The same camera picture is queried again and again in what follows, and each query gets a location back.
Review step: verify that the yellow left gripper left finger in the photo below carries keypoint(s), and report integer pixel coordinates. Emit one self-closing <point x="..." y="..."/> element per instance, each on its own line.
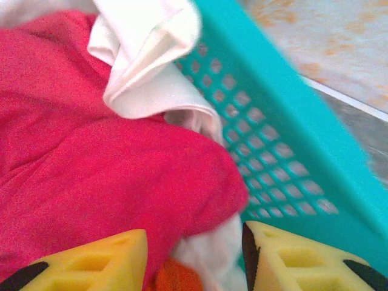
<point x="91" y="269"/>

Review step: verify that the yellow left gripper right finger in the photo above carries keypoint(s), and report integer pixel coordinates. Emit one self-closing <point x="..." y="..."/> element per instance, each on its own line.
<point x="297" y="266"/>

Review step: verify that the orange t-shirt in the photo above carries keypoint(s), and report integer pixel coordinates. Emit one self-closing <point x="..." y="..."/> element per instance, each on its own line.
<point x="179" y="276"/>

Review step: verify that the red t-shirt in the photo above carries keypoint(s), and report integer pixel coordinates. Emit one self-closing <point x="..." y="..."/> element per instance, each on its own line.
<point x="91" y="157"/>

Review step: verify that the teal plastic basket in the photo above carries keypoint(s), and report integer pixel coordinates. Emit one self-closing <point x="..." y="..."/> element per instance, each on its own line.
<point x="272" y="75"/>

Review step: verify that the white t-shirt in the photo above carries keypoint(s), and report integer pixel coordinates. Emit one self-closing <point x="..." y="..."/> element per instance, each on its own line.
<point x="145" y="60"/>

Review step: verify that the aluminium table side rail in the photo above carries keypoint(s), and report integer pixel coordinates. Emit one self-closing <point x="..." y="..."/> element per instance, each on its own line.
<point x="348" y="101"/>

